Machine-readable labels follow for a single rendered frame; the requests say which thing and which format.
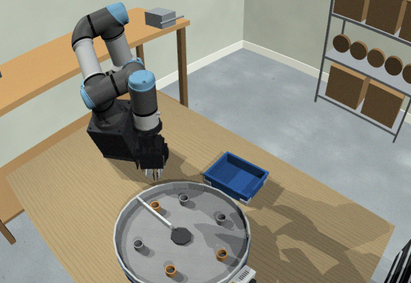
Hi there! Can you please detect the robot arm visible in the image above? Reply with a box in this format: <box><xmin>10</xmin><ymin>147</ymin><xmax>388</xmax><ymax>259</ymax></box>
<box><xmin>71</xmin><ymin>2</ymin><xmax>160</xmax><ymax>131</ymax></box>

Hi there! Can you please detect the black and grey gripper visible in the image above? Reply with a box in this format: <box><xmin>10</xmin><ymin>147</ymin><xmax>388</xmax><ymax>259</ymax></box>
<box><xmin>133</xmin><ymin>118</ymin><xmax>169</xmax><ymax>181</ymax></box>

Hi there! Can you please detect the bronze bushing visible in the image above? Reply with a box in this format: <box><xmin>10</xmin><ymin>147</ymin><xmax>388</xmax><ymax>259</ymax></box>
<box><xmin>216</xmin><ymin>249</ymin><xmax>227</xmax><ymax>262</ymax></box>
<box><xmin>165</xmin><ymin>265</ymin><xmax>177</xmax><ymax>277</ymax></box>
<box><xmin>150</xmin><ymin>201</ymin><xmax>161</xmax><ymax>213</ymax></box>

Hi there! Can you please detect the grey metal sleeve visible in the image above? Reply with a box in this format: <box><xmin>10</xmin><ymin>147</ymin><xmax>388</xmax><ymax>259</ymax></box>
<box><xmin>179</xmin><ymin>194</ymin><xmax>189</xmax><ymax>206</ymax></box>
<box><xmin>133</xmin><ymin>239</ymin><xmax>144</xmax><ymax>252</ymax></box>
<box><xmin>216</xmin><ymin>213</ymin><xmax>227</xmax><ymax>226</ymax></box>

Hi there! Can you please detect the blue crate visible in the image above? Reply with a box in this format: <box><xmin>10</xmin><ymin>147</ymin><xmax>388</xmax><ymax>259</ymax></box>
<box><xmin>203</xmin><ymin>151</ymin><xmax>269</xmax><ymax>206</ymax></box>

